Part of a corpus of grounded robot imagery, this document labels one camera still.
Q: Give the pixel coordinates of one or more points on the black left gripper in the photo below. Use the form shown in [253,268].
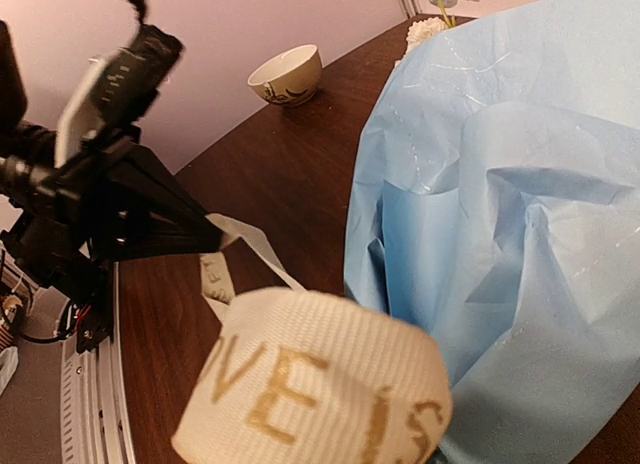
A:
[114,200]

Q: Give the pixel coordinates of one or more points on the cream ribbon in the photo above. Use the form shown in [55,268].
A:
[300,376]

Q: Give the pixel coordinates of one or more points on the blue wrapping paper sheet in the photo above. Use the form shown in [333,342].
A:
[495,205]

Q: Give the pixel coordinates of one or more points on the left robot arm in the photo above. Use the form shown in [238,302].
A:
[89,319]

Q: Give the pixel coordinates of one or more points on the small patterned ceramic bowl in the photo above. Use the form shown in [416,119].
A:
[290,78]

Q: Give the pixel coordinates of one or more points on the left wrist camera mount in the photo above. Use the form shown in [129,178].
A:
[116,90]

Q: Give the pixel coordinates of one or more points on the front aluminium rail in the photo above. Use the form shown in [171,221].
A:
[94,421]

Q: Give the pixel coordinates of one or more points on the left aluminium corner post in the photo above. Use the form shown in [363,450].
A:
[411,8]

